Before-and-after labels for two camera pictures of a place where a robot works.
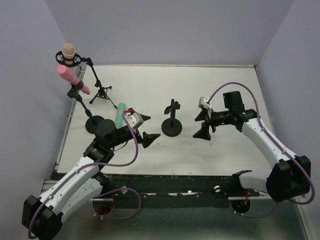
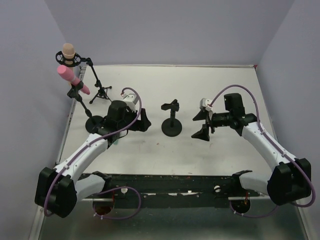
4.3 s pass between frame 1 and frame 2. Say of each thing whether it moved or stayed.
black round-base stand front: moved
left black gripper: moved
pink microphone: stayed
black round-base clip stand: stayed
